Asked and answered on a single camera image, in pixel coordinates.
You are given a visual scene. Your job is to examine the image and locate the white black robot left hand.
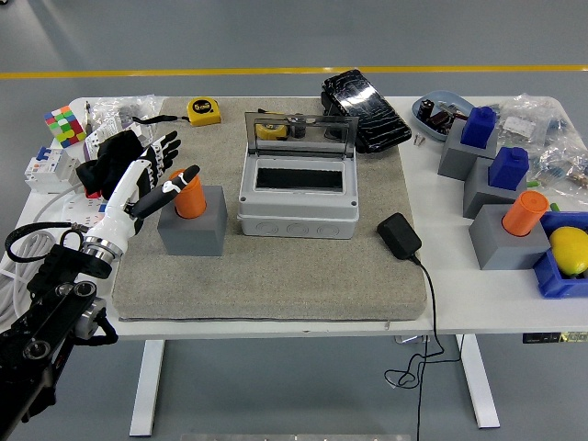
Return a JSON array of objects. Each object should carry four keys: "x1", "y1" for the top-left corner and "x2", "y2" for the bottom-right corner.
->
[{"x1": 85, "y1": 130, "x2": 202, "y2": 249}]

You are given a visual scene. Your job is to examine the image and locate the orange cylinder battery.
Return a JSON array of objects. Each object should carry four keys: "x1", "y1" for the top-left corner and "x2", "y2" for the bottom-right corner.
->
[
  {"x1": 170, "y1": 169, "x2": 208, "y2": 220},
  {"x1": 501, "y1": 190, "x2": 551, "y2": 238}
]

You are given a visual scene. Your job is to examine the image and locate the transparent hinged box lid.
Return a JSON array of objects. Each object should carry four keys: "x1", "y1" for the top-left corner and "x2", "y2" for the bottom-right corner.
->
[{"x1": 243, "y1": 111, "x2": 360, "y2": 160}]

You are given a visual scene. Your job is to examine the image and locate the white purple small box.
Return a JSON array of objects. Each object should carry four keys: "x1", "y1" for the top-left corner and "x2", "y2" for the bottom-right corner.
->
[{"x1": 82, "y1": 128, "x2": 112, "y2": 160}]

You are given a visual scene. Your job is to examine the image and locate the grey plastic junction box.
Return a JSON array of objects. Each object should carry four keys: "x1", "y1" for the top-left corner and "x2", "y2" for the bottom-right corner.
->
[{"x1": 236, "y1": 153, "x2": 360, "y2": 240}]

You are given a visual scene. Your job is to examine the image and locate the blue block battery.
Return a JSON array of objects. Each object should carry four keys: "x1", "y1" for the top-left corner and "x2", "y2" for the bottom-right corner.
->
[
  {"x1": 460, "y1": 105, "x2": 499, "y2": 150},
  {"x1": 487, "y1": 146, "x2": 530, "y2": 191}
]

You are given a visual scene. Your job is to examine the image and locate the black cloth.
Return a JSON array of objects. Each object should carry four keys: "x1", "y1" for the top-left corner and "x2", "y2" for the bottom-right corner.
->
[{"x1": 75, "y1": 130, "x2": 147, "y2": 201}]

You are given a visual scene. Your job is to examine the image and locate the grey block holder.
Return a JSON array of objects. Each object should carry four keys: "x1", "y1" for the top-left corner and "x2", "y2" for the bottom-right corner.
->
[
  {"x1": 157, "y1": 185, "x2": 229, "y2": 257},
  {"x1": 436, "y1": 118, "x2": 500, "y2": 182},
  {"x1": 462, "y1": 155, "x2": 529, "y2": 221},
  {"x1": 468, "y1": 203, "x2": 552, "y2": 271}
]

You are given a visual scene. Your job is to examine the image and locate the white circuit breaker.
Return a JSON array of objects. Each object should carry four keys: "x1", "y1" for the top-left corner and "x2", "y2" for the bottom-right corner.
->
[{"x1": 23, "y1": 145, "x2": 82, "y2": 195}]

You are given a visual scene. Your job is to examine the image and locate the large colourful puzzle cube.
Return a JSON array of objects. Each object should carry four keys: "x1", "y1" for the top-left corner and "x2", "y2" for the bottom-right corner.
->
[{"x1": 43, "y1": 105, "x2": 88, "y2": 149}]

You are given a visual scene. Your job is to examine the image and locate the grey-brown mat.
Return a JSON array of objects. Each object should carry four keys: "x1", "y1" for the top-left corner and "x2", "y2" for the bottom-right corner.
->
[{"x1": 112, "y1": 96, "x2": 428, "y2": 322}]

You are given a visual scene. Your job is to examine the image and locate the yellow round tape measure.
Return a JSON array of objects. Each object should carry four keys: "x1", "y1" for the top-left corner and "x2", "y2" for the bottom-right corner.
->
[{"x1": 254, "y1": 121, "x2": 289, "y2": 141}]

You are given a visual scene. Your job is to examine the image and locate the white table leg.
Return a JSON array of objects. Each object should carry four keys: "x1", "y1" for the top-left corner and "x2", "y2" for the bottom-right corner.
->
[
  {"x1": 457, "y1": 334, "x2": 501, "y2": 429},
  {"x1": 129, "y1": 339, "x2": 165, "y2": 437}
]

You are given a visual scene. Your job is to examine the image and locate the black glossy case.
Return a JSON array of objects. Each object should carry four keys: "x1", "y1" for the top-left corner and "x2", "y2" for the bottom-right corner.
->
[{"x1": 320, "y1": 68, "x2": 413, "y2": 154}]

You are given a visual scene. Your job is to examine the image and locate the black power adapter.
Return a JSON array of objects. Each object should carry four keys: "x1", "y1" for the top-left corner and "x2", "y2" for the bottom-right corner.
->
[{"x1": 376, "y1": 212, "x2": 423, "y2": 262}]

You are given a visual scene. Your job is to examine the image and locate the brown electronic component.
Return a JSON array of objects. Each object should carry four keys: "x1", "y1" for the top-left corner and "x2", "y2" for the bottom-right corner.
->
[{"x1": 429, "y1": 109, "x2": 455, "y2": 132}]

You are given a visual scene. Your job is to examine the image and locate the blue-grey dish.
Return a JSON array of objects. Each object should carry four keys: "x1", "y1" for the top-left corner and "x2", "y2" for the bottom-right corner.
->
[{"x1": 412, "y1": 89, "x2": 474, "y2": 142}]

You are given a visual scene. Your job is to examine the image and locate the clear plastic parts bag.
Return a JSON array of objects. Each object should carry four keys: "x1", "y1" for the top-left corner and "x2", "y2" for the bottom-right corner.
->
[
  {"x1": 494, "y1": 94, "x2": 573, "y2": 149},
  {"x1": 527, "y1": 137, "x2": 588, "y2": 206}
]

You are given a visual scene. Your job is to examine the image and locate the blue plastic bin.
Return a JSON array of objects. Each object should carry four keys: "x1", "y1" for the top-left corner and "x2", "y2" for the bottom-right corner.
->
[{"x1": 532, "y1": 210, "x2": 588, "y2": 300}]

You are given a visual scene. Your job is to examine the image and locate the black table control panel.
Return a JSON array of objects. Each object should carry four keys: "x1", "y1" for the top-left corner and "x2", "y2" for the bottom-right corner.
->
[{"x1": 522, "y1": 331, "x2": 588, "y2": 345}]

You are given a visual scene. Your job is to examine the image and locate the yellow lemon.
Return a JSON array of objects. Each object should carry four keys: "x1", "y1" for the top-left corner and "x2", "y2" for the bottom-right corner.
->
[{"x1": 549, "y1": 225, "x2": 588, "y2": 278}]

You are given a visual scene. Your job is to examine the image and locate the white power cable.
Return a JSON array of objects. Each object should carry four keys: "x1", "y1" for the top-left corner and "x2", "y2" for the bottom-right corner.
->
[{"x1": 0, "y1": 183, "x2": 88, "y2": 328}]

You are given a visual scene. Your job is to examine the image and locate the yellow tape measure with strap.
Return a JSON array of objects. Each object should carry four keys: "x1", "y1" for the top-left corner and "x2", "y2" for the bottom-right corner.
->
[{"x1": 131, "y1": 97, "x2": 222, "y2": 128}]

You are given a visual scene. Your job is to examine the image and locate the black adapter cord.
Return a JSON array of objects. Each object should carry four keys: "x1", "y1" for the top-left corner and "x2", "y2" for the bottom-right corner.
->
[{"x1": 384, "y1": 254, "x2": 463, "y2": 441}]

